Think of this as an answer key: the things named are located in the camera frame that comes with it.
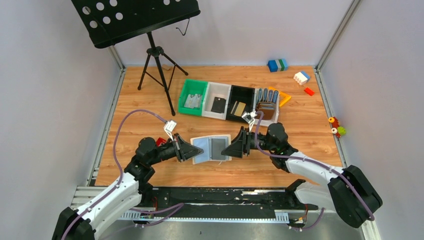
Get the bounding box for red object under arm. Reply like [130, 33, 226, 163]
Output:
[156, 137, 167, 147]

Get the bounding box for colourful toy vehicle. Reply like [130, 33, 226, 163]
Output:
[328, 116, 347, 138]

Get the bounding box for grey card in holder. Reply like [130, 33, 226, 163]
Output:
[211, 138, 228, 161]

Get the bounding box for grey cards in green bin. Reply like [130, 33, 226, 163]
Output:
[184, 93, 203, 109]

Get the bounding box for green plastic bin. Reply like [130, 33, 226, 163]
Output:
[178, 79, 208, 117]

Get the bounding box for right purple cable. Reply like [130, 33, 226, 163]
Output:
[253, 110, 376, 232]

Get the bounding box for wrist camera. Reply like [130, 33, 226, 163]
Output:
[241, 111, 257, 132]
[163, 119, 177, 141]

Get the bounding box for white plastic bin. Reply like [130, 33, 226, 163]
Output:
[201, 82, 231, 120]

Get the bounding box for blue card holders row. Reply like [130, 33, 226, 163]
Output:
[255, 88, 280, 104]

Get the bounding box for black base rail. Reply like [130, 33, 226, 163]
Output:
[120, 187, 319, 224]

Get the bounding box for brown card holder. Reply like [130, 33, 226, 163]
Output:
[255, 101, 277, 120]

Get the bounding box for black music stand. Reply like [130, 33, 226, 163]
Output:
[72, 0, 201, 116]

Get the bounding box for orange toy frame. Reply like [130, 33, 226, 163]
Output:
[268, 86, 292, 107]

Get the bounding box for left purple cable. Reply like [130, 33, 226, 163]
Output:
[61, 109, 185, 240]

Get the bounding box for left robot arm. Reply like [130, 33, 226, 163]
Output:
[52, 133, 204, 240]

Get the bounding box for white blue toy block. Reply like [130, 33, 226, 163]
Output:
[293, 71, 311, 86]

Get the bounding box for beige card holder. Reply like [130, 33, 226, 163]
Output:
[190, 134, 232, 165]

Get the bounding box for gold card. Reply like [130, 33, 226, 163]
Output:
[230, 101, 246, 117]

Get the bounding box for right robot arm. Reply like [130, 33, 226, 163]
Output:
[221, 122, 383, 228]

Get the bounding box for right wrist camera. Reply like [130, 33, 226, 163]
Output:
[241, 111, 257, 132]

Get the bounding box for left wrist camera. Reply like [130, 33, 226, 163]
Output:
[163, 119, 177, 141]

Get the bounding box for white bin with holders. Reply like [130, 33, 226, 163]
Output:
[253, 88, 280, 127]

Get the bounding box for black card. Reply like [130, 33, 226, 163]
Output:
[210, 97, 227, 114]

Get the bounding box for black plastic bin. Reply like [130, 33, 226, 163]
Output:
[225, 85, 255, 123]

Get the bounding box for red toy brick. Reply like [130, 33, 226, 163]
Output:
[304, 87, 315, 96]

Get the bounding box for purple cable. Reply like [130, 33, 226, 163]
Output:
[253, 110, 376, 232]
[61, 109, 185, 240]

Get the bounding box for blue green toy block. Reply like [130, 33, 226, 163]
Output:
[267, 58, 289, 73]

